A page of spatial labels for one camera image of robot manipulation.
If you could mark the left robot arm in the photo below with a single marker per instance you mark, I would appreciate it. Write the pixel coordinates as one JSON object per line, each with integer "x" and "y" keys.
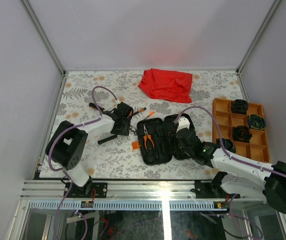
{"x": 65, "y": 148}

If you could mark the orange handled small saw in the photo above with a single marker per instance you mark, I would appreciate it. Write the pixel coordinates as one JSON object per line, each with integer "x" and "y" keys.
{"x": 151, "y": 113}

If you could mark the small orange black screwdriver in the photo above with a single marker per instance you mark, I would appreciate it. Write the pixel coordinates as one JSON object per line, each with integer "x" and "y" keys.
{"x": 139, "y": 111}

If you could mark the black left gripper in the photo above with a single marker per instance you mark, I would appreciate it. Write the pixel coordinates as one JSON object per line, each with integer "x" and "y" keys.
{"x": 125, "y": 132}

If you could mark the black plastic tool case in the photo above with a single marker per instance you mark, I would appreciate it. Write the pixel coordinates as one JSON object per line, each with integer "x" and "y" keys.
{"x": 163, "y": 133}

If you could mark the chrome claw hammer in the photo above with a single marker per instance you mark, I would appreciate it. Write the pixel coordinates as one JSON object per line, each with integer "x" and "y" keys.
{"x": 132, "y": 130}

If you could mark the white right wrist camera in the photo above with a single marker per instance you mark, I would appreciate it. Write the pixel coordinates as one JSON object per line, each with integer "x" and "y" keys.
{"x": 183, "y": 123}

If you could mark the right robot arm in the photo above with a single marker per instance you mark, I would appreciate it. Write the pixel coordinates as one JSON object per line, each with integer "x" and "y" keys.
{"x": 238, "y": 174}

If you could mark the floral patterned table mat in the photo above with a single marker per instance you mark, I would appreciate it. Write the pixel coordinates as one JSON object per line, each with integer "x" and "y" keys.
{"x": 116, "y": 159}

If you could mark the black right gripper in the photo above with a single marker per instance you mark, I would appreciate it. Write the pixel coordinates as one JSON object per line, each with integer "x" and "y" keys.
{"x": 176, "y": 149}

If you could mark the orange case latch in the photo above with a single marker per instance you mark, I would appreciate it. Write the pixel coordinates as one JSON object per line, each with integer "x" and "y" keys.
{"x": 136, "y": 145}

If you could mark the orange handled pliers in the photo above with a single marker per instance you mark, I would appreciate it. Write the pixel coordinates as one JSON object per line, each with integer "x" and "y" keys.
{"x": 148, "y": 142}

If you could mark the black orange large screwdriver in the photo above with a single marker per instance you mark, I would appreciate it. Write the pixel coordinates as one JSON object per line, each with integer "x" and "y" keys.
{"x": 92, "y": 105}

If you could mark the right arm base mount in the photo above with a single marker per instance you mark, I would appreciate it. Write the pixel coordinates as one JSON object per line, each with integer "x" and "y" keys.
{"x": 209, "y": 189}

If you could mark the red cloth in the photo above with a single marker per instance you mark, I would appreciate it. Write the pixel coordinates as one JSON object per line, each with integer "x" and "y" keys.
{"x": 173, "y": 86}

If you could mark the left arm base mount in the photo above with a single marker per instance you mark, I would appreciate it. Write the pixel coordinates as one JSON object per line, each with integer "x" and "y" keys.
{"x": 90, "y": 190}

